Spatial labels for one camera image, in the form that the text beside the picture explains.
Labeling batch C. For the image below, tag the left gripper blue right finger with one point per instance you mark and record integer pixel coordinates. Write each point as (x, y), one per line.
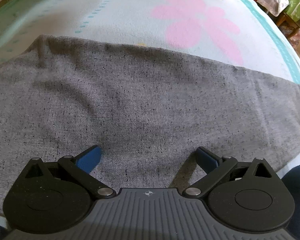
(215, 167)

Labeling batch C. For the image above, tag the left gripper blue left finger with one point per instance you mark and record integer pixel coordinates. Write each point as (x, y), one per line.
(77, 170)

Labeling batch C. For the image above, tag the grey knit pants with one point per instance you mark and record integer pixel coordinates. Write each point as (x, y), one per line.
(147, 108)

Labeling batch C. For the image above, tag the floral pastel bed sheet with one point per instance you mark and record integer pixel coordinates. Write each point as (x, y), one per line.
(234, 32)

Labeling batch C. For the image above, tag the wooden side table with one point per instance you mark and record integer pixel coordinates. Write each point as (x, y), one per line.
(289, 27)

